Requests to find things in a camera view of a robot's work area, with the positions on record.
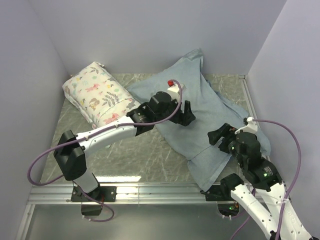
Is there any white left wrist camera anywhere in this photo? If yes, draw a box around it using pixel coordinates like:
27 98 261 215
166 80 181 102

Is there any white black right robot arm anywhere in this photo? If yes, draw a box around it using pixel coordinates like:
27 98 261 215
207 117 315 240

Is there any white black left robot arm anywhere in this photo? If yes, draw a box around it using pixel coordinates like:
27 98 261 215
53 91 196 201

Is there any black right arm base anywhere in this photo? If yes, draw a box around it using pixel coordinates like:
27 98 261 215
200 184 240 219

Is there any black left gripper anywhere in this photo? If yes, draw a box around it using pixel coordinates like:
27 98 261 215
155 96 196 126

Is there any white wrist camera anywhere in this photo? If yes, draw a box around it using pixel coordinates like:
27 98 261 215
235 116 258 135
166 80 181 102

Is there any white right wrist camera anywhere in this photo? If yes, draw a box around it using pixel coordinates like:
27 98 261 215
235 116 258 135

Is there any aluminium front rail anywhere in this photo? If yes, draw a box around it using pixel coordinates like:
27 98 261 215
27 183 266 205

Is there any blue fish print pillowcase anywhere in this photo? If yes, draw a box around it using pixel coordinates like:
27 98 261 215
126 47 272 192

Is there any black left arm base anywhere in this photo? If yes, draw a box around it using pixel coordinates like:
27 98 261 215
70 186 117 223

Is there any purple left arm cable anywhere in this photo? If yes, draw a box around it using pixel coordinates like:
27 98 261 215
27 80 182 222

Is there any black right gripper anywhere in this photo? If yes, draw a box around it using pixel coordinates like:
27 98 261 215
207 121 246 167

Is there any white floral print pillow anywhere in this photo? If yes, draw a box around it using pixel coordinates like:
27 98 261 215
62 61 140 129

